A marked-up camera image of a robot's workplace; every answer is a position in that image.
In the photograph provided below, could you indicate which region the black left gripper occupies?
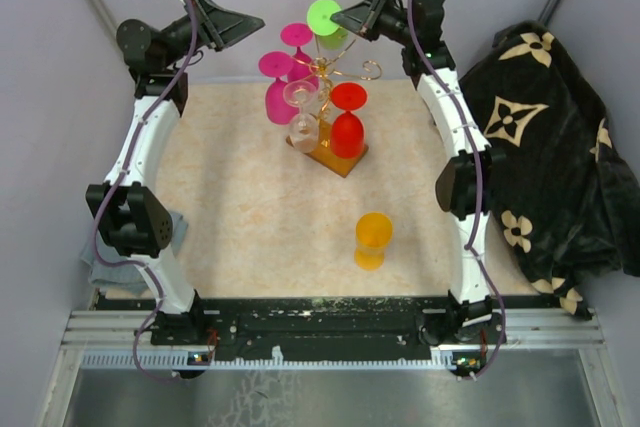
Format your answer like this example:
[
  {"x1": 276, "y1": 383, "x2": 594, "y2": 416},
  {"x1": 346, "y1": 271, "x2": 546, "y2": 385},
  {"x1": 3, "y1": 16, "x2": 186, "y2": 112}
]
[{"x1": 161, "y1": 0, "x2": 264, "y2": 68}]

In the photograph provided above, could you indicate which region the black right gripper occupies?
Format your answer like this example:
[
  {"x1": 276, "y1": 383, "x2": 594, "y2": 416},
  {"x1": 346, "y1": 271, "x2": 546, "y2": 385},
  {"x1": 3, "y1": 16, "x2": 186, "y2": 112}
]
[{"x1": 329, "y1": 0, "x2": 415, "y2": 48}]

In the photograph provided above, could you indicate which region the green plastic wine glass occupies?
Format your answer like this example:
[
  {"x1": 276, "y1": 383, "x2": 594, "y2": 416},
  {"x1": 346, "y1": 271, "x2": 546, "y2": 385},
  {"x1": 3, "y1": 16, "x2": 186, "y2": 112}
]
[{"x1": 306, "y1": 0, "x2": 348, "y2": 51}]

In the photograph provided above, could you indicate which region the magenta plastic wine glass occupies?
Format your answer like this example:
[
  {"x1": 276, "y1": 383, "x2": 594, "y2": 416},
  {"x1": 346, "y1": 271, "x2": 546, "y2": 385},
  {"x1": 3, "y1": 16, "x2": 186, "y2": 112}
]
[{"x1": 280, "y1": 22, "x2": 319, "y2": 87}]

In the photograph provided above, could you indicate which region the red plastic wine glass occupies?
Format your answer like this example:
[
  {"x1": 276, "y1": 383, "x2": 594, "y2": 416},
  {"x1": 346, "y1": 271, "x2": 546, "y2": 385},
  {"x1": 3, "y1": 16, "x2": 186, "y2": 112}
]
[{"x1": 330, "y1": 82, "x2": 368, "y2": 159}]

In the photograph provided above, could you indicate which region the clear wine glass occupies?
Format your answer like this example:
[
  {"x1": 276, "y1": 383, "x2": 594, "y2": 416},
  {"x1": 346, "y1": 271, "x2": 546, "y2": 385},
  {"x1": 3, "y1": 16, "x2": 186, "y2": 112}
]
[{"x1": 283, "y1": 80, "x2": 319, "y2": 154}]

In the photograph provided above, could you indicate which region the gold wire wine glass rack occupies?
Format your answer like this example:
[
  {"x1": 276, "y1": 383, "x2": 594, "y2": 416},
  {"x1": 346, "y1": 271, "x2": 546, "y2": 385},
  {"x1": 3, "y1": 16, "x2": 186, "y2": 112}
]
[{"x1": 283, "y1": 40, "x2": 382, "y2": 178}]

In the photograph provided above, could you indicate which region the orange plastic wine glass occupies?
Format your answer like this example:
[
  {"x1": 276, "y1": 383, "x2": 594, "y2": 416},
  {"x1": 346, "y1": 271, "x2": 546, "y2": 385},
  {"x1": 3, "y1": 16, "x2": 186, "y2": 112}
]
[{"x1": 354, "y1": 212, "x2": 393, "y2": 271}]

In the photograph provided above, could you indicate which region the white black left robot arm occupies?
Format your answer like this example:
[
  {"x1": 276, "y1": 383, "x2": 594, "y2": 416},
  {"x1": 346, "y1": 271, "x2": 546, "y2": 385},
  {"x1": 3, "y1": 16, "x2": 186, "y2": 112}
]
[{"x1": 85, "y1": 0, "x2": 265, "y2": 344}]

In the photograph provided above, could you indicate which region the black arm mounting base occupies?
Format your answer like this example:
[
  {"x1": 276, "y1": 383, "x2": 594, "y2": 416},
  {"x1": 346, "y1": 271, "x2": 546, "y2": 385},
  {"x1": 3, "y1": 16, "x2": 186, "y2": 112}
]
[{"x1": 94, "y1": 294, "x2": 506, "y2": 381}]

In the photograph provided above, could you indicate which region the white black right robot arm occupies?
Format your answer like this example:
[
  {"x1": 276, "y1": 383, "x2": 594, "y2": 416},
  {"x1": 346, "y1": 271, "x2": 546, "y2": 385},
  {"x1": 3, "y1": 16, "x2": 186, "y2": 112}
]
[{"x1": 331, "y1": 0, "x2": 505, "y2": 343}]

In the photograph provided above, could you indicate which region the grey blue cloth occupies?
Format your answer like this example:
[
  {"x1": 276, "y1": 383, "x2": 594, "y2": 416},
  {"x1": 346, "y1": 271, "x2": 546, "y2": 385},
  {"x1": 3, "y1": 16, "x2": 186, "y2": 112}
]
[{"x1": 80, "y1": 211, "x2": 189, "y2": 295}]

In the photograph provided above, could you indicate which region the black floral blanket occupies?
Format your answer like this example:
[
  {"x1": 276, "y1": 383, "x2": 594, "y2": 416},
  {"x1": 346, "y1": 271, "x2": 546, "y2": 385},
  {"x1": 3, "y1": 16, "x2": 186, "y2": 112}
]
[{"x1": 460, "y1": 21, "x2": 639, "y2": 320}]

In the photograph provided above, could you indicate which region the aluminium frame rail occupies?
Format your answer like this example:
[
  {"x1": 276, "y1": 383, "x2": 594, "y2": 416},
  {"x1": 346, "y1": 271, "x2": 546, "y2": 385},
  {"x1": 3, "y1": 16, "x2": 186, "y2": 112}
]
[{"x1": 38, "y1": 297, "x2": 622, "y2": 426}]

